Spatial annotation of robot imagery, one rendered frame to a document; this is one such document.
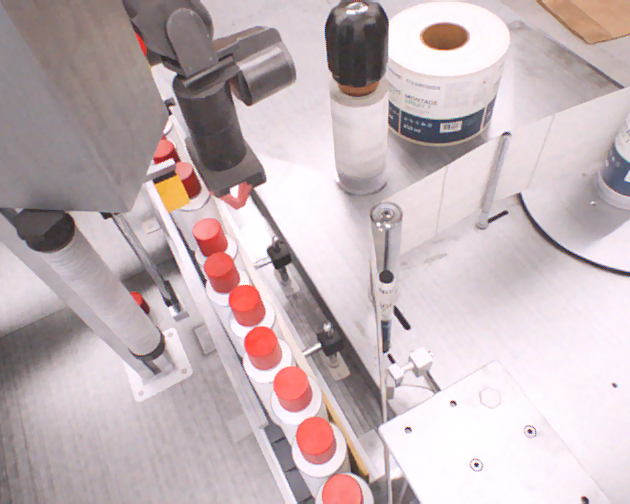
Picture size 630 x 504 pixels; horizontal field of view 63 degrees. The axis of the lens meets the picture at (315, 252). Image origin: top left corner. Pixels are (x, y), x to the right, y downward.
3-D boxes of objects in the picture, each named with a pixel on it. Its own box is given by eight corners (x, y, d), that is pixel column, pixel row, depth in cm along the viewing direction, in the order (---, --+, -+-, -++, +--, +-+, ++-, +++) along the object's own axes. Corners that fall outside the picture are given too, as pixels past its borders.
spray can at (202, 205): (243, 265, 80) (208, 173, 63) (213, 281, 78) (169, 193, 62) (228, 242, 82) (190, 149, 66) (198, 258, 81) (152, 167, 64)
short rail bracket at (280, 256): (298, 283, 83) (288, 240, 73) (281, 292, 82) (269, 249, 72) (289, 269, 84) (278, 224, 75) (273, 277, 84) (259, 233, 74)
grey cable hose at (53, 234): (172, 353, 51) (69, 223, 34) (138, 370, 50) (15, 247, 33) (161, 325, 53) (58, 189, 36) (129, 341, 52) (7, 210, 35)
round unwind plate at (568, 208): (784, 217, 75) (789, 212, 74) (623, 313, 69) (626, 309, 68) (620, 101, 92) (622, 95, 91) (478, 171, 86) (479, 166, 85)
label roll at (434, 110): (430, 59, 103) (437, -12, 91) (515, 104, 94) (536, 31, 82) (358, 110, 97) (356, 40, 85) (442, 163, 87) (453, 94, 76)
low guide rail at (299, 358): (330, 407, 65) (329, 402, 63) (321, 412, 64) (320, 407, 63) (110, 11, 122) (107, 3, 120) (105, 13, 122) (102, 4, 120)
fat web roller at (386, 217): (406, 299, 74) (414, 218, 58) (378, 313, 73) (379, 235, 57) (388, 275, 76) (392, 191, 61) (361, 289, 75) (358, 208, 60)
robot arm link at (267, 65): (137, 13, 53) (160, 17, 46) (234, -28, 56) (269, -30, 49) (188, 121, 60) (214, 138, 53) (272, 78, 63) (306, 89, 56)
